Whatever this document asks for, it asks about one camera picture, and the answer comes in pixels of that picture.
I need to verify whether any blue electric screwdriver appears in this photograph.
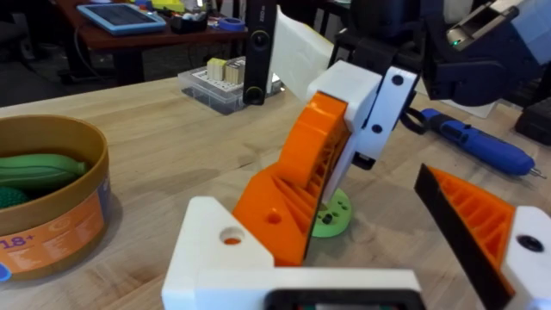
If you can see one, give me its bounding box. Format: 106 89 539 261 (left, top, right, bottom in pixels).
399 107 548 180

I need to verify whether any green disc with holes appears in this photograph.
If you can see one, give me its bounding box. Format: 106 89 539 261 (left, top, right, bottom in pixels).
312 188 353 239

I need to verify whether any bare white left gripper left finger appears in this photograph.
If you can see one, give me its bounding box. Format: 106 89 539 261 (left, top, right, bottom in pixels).
162 196 276 310

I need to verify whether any black bar camera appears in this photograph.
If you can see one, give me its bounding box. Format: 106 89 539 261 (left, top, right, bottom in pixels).
242 0 277 107

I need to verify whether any white orange left gripper right finger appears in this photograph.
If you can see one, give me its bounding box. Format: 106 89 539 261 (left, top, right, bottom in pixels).
413 163 551 310

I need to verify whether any brown wooden side table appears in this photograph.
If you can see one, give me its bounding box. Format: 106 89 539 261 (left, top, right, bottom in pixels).
51 0 251 86

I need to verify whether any finger of the white orange right gripper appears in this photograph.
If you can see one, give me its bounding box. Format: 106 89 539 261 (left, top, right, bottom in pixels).
275 59 384 190
320 66 418 203

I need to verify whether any black box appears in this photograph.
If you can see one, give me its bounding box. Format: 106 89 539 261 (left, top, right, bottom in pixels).
514 96 551 147

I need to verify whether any round tub with toys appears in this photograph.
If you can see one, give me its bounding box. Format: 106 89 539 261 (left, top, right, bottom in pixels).
0 114 112 284

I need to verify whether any blue framed tablet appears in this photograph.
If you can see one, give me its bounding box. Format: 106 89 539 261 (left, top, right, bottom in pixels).
76 3 168 36

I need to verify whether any upright flat wrist plate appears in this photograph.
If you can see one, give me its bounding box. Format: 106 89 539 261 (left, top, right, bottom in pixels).
269 6 335 102

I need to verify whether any clear plastic box with blocks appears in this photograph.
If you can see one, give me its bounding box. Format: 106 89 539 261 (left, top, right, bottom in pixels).
177 55 284 116

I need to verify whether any blue tape roll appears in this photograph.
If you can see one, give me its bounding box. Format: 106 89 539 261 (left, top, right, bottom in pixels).
216 16 247 33

